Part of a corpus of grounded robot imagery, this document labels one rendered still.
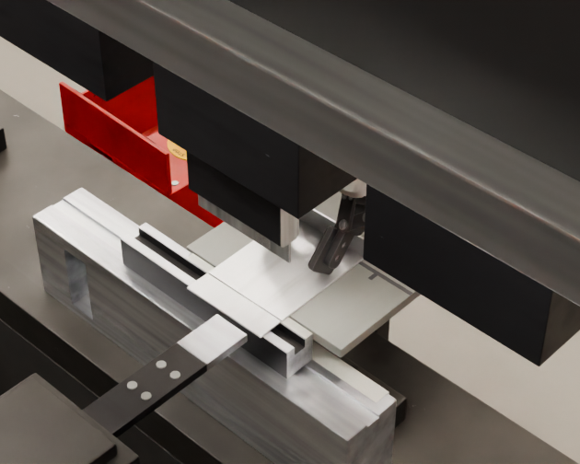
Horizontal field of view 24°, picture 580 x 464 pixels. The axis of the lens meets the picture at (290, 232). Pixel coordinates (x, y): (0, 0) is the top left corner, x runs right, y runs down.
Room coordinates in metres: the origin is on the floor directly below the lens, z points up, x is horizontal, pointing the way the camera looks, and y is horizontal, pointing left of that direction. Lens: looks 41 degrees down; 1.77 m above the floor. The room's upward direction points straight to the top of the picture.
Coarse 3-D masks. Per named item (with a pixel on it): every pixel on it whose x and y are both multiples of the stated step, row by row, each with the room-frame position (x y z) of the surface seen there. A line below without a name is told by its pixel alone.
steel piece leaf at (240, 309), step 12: (204, 276) 0.82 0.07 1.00; (192, 288) 0.81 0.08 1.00; (204, 288) 0.81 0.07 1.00; (216, 288) 0.81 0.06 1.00; (228, 288) 0.81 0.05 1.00; (204, 300) 0.80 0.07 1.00; (216, 300) 0.80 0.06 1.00; (228, 300) 0.80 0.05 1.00; (240, 300) 0.80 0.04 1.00; (228, 312) 0.78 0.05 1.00; (240, 312) 0.78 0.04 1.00; (252, 312) 0.78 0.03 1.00; (264, 312) 0.78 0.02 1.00; (240, 324) 0.77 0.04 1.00; (252, 324) 0.77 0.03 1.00; (264, 324) 0.77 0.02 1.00; (276, 324) 0.77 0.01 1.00
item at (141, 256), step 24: (144, 240) 0.88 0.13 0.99; (168, 240) 0.87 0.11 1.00; (144, 264) 0.85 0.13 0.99; (168, 264) 0.84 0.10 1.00; (192, 264) 0.84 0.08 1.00; (168, 288) 0.83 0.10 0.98; (192, 312) 0.81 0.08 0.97; (216, 312) 0.79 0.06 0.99; (264, 336) 0.76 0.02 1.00; (288, 336) 0.76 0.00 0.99; (312, 336) 0.76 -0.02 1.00; (264, 360) 0.75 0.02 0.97; (288, 360) 0.74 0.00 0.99
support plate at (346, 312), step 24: (336, 216) 0.90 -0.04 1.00; (216, 240) 0.87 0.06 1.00; (240, 240) 0.87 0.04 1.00; (216, 264) 0.84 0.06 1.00; (336, 288) 0.81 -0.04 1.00; (360, 288) 0.81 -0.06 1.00; (384, 288) 0.81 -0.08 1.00; (408, 288) 0.81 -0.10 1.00; (312, 312) 0.78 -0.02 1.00; (336, 312) 0.78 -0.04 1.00; (360, 312) 0.78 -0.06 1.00; (384, 312) 0.78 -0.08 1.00; (336, 336) 0.76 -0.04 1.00; (360, 336) 0.76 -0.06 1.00
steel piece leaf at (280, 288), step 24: (312, 216) 0.89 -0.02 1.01; (312, 240) 0.87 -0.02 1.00; (360, 240) 0.85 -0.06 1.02; (240, 264) 0.84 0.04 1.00; (264, 264) 0.84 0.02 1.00; (288, 264) 0.84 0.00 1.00; (240, 288) 0.81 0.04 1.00; (264, 288) 0.81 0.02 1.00; (288, 288) 0.81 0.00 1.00; (312, 288) 0.81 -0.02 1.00; (288, 312) 0.78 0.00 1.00
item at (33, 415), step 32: (224, 320) 0.77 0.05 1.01; (192, 352) 0.73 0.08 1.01; (224, 352) 0.73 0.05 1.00; (32, 384) 0.67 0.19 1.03; (128, 384) 0.70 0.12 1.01; (160, 384) 0.70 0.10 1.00; (0, 416) 0.64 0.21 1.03; (32, 416) 0.64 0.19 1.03; (64, 416) 0.64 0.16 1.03; (96, 416) 0.67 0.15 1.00; (128, 416) 0.67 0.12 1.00; (0, 448) 0.61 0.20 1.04; (32, 448) 0.61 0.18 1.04; (64, 448) 0.61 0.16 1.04; (96, 448) 0.61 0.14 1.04; (128, 448) 0.62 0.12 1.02
